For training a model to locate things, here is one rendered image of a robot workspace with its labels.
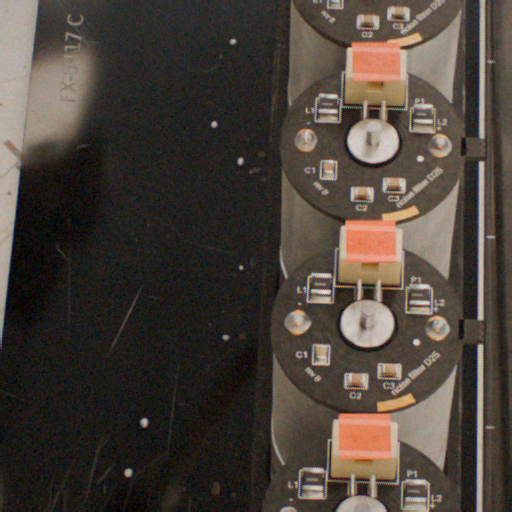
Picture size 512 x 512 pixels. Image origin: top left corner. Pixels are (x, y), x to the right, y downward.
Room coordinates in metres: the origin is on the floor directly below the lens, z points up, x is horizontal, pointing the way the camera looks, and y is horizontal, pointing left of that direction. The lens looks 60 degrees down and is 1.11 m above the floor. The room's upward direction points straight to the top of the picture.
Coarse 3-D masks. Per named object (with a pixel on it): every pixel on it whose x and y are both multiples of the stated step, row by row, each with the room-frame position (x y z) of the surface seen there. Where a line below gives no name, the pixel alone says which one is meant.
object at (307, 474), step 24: (312, 456) 0.15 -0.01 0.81; (408, 456) 0.15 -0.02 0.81; (288, 480) 0.14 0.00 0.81; (312, 480) 0.14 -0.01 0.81; (336, 480) 0.14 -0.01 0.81; (360, 480) 0.14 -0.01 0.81; (384, 480) 0.14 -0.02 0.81; (408, 480) 0.14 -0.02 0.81; (432, 480) 0.14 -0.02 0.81; (264, 504) 0.14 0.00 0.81; (288, 504) 0.14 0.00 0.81; (312, 504) 0.14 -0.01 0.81; (336, 504) 0.14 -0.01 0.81; (384, 504) 0.14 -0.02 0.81; (408, 504) 0.14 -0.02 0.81; (432, 504) 0.14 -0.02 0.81; (456, 504) 0.14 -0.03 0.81
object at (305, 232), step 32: (352, 128) 0.20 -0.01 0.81; (384, 128) 0.20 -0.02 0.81; (352, 160) 0.19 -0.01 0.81; (384, 160) 0.19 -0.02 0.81; (288, 192) 0.19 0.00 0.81; (288, 224) 0.19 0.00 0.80; (320, 224) 0.18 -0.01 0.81; (416, 224) 0.18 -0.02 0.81; (448, 224) 0.19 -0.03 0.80; (288, 256) 0.19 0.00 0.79; (448, 256) 0.19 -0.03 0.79
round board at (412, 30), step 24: (312, 0) 0.22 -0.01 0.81; (336, 0) 0.22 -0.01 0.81; (360, 0) 0.22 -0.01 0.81; (384, 0) 0.22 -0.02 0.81; (408, 0) 0.22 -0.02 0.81; (432, 0) 0.22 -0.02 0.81; (456, 0) 0.22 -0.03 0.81; (312, 24) 0.21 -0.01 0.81; (336, 24) 0.21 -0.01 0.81; (360, 24) 0.21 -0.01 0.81; (384, 24) 0.21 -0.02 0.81; (408, 24) 0.21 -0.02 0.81; (432, 24) 0.21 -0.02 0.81; (408, 48) 0.21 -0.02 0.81
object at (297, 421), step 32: (352, 320) 0.17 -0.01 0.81; (384, 320) 0.17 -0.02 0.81; (288, 384) 0.16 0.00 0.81; (448, 384) 0.16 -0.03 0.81; (288, 416) 0.16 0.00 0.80; (320, 416) 0.16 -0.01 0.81; (416, 416) 0.16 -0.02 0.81; (448, 416) 0.16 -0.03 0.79; (288, 448) 0.16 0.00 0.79; (416, 448) 0.16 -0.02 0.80
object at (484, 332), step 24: (504, 0) 0.22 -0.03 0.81; (504, 24) 0.21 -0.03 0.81; (504, 48) 0.21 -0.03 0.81; (504, 72) 0.20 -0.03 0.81; (504, 96) 0.20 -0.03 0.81; (504, 120) 0.20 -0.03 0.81; (480, 144) 0.19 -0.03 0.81; (504, 144) 0.19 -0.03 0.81; (504, 168) 0.19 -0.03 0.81; (504, 192) 0.19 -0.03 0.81; (504, 216) 0.18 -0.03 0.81; (504, 240) 0.18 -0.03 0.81; (504, 264) 0.17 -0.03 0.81; (504, 288) 0.17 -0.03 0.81; (504, 312) 0.17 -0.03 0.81; (480, 336) 0.16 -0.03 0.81; (504, 336) 0.16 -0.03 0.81; (504, 360) 0.16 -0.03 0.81; (504, 384) 0.16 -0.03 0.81; (504, 408) 0.15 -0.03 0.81; (504, 432) 0.15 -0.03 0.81; (504, 456) 0.15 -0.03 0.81; (504, 480) 0.14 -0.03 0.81; (504, 504) 0.14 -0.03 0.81
